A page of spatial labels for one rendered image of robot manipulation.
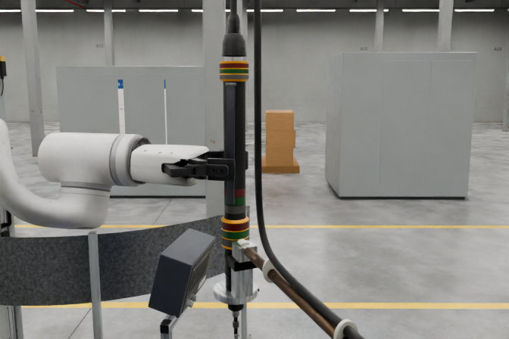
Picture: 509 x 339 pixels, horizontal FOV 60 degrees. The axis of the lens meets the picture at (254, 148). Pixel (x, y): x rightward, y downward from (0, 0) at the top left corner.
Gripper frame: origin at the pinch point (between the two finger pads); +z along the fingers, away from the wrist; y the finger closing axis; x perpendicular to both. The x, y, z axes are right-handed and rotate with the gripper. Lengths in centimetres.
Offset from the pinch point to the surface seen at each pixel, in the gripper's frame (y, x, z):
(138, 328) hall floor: -213, -166, -128
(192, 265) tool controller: -58, -43, -29
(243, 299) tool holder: 2.8, -20.3, 2.1
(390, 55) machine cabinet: -627, 55, 76
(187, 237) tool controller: -75, -41, -36
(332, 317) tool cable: 23.2, -10.4, 15.9
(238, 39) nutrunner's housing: 1.3, 18.5, 1.0
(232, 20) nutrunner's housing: 0.8, 21.3, 0.1
